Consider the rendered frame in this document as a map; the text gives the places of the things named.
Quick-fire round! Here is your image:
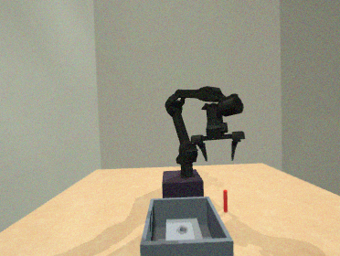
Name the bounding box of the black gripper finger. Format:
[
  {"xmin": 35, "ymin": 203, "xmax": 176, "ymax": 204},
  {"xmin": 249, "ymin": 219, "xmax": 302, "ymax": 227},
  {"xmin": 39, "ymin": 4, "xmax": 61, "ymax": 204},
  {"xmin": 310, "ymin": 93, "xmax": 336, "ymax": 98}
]
[
  {"xmin": 197, "ymin": 143, "xmax": 207, "ymax": 161},
  {"xmin": 231, "ymin": 140, "xmax": 241, "ymax": 161}
]

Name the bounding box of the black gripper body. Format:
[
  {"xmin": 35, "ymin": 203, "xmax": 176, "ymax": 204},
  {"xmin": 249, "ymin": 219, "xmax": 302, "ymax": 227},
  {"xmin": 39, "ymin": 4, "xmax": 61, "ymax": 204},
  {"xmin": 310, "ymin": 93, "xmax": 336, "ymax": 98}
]
[{"xmin": 191, "ymin": 118, "xmax": 245, "ymax": 144}]

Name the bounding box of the red peg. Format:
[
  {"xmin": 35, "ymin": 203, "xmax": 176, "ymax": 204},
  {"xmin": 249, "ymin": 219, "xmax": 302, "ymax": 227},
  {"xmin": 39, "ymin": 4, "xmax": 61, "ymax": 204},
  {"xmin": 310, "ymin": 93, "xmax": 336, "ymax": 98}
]
[{"xmin": 223, "ymin": 190, "xmax": 228, "ymax": 213}]

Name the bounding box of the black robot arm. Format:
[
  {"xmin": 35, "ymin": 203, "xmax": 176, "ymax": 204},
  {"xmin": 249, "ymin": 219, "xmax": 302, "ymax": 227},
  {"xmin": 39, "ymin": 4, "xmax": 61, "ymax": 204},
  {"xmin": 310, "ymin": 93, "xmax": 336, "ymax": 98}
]
[{"xmin": 165, "ymin": 86, "xmax": 244, "ymax": 177}]

